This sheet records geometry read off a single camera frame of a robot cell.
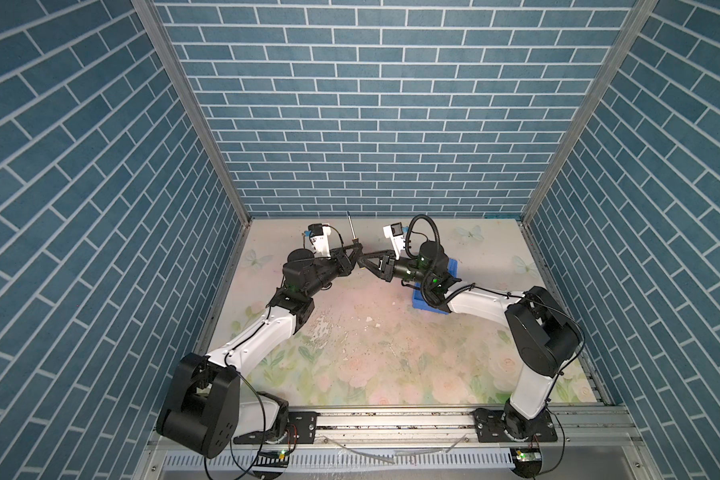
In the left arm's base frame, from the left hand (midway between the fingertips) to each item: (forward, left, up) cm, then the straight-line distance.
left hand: (363, 249), depth 77 cm
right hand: (-2, +2, -2) cm, 3 cm away
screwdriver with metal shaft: (+2, +2, +1) cm, 3 cm away
